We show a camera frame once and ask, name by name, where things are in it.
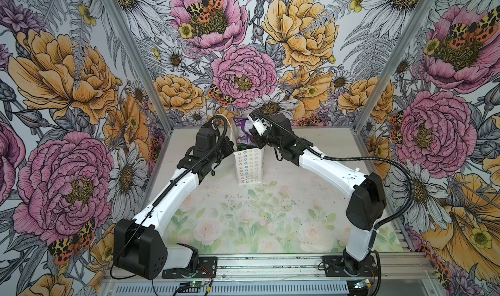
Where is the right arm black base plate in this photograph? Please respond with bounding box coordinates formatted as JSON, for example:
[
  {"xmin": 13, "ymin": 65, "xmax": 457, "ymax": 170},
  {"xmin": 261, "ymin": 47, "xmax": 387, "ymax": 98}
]
[{"xmin": 321, "ymin": 255, "xmax": 379, "ymax": 277}]

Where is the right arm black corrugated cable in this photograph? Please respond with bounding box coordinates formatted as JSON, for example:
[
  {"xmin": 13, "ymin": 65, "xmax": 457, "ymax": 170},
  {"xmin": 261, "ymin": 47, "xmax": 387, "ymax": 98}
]
[{"xmin": 251, "ymin": 110, "xmax": 415, "ymax": 230}]

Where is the left green circuit board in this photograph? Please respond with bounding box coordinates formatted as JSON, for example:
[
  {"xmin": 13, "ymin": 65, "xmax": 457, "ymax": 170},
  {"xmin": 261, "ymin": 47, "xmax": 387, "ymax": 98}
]
[{"xmin": 176, "ymin": 281, "xmax": 207, "ymax": 293}]

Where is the right aluminium corner post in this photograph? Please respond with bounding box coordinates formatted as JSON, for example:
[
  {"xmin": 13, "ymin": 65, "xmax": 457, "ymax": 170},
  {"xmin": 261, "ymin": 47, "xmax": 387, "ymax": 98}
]
[{"xmin": 354, "ymin": 0, "xmax": 436, "ymax": 133}]

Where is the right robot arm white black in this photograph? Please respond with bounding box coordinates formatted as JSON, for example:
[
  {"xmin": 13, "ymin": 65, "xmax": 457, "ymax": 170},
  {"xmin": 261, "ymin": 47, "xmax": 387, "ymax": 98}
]
[{"xmin": 249, "ymin": 111, "xmax": 387, "ymax": 276}]

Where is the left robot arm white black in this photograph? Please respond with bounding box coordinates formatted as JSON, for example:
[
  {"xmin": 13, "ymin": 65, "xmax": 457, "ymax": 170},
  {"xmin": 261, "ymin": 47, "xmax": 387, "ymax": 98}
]
[{"xmin": 112, "ymin": 115, "xmax": 234, "ymax": 280}]

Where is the aluminium mounting rail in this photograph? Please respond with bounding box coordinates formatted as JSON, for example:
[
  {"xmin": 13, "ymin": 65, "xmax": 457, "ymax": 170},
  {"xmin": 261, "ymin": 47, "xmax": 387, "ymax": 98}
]
[{"xmin": 207, "ymin": 252, "xmax": 437, "ymax": 282}]

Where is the aluminium corner post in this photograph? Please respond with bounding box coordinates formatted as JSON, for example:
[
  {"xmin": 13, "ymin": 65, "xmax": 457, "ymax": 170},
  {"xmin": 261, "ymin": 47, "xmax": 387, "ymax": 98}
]
[
  {"xmin": 102, "ymin": 0, "xmax": 173, "ymax": 135},
  {"xmin": 354, "ymin": 0, "xmax": 436, "ymax": 133}
]

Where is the white vented cable duct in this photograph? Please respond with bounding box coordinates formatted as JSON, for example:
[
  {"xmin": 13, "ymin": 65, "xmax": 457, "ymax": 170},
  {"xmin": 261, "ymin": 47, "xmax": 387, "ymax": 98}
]
[{"xmin": 108, "ymin": 280, "xmax": 350, "ymax": 295}]

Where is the white paper bag with dots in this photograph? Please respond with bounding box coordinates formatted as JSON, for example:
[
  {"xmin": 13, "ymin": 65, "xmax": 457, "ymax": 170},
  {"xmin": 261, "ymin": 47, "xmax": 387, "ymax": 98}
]
[{"xmin": 230, "ymin": 120, "xmax": 264, "ymax": 185}]

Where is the right green circuit board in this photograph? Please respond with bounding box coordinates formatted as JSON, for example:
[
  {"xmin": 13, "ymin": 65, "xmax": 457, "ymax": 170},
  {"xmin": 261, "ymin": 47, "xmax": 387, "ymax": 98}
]
[{"xmin": 353, "ymin": 279, "xmax": 372, "ymax": 289}]

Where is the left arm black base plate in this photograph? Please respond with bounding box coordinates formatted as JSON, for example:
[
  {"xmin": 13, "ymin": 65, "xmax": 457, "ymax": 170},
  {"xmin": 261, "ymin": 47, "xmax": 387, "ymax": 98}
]
[{"xmin": 161, "ymin": 256, "xmax": 218, "ymax": 279}]

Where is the green round-logo snack packet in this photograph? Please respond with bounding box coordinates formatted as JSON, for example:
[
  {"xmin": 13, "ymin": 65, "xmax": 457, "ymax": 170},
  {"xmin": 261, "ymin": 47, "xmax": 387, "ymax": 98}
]
[{"xmin": 237, "ymin": 143, "xmax": 256, "ymax": 151}]

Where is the purple snack packet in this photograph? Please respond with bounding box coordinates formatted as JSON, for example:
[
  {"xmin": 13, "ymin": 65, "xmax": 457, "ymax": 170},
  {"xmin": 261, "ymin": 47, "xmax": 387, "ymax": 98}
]
[{"xmin": 233, "ymin": 118, "xmax": 253, "ymax": 141}]

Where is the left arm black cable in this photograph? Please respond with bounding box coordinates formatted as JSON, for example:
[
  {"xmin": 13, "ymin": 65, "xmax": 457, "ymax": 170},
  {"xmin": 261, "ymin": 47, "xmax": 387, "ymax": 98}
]
[{"xmin": 109, "ymin": 114, "xmax": 230, "ymax": 280}]

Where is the green circuit board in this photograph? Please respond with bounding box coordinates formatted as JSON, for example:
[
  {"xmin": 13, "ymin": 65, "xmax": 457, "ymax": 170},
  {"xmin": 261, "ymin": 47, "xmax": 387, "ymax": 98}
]
[
  {"xmin": 176, "ymin": 281, "xmax": 207, "ymax": 293},
  {"xmin": 353, "ymin": 279, "xmax": 372, "ymax": 289}
]

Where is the left aluminium corner post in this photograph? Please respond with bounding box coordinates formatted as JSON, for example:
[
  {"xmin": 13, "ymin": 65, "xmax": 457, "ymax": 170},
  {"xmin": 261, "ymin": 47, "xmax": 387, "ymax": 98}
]
[{"xmin": 102, "ymin": 0, "xmax": 173, "ymax": 135}]

